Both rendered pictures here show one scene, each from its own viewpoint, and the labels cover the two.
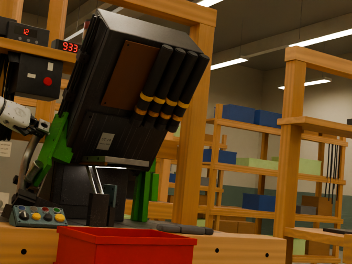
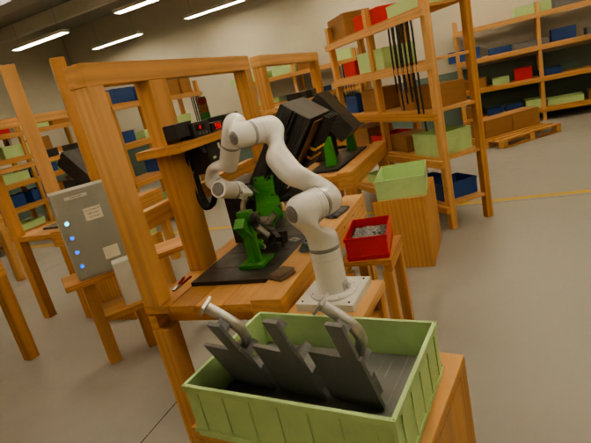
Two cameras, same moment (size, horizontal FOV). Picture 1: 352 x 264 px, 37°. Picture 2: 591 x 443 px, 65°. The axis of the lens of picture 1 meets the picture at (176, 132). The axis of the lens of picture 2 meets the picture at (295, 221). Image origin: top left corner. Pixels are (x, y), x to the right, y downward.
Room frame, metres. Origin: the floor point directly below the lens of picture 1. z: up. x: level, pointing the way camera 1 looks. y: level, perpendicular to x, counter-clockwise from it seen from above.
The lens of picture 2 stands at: (-0.21, 1.70, 1.67)
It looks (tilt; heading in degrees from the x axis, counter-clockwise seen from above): 16 degrees down; 325
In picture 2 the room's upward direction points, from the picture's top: 13 degrees counter-clockwise
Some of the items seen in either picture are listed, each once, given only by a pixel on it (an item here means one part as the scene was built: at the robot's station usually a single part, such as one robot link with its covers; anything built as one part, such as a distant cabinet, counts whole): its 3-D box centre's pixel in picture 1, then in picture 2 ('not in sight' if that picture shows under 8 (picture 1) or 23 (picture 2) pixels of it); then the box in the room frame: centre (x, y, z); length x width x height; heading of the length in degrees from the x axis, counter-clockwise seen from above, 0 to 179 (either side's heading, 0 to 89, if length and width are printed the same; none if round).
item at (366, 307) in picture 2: not in sight; (336, 301); (1.14, 0.65, 0.83); 0.32 x 0.32 x 0.04; 27
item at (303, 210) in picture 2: not in sight; (311, 221); (1.13, 0.69, 1.19); 0.19 x 0.12 x 0.24; 92
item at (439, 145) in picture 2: not in sight; (394, 108); (3.52, -2.63, 1.19); 2.30 x 0.55 x 2.39; 161
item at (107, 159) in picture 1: (102, 162); (287, 195); (1.90, 0.25, 1.11); 0.39 x 0.16 x 0.03; 31
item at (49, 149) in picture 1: (59, 142); (267, 194); (1.85, 0.40, 1.17); 0.13 x 0.12 x 0.20; 121
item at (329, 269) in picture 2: not in sight; (329, 269); (1.14, 0.65, 0.97); 0.19 x 0.19 x 0.18
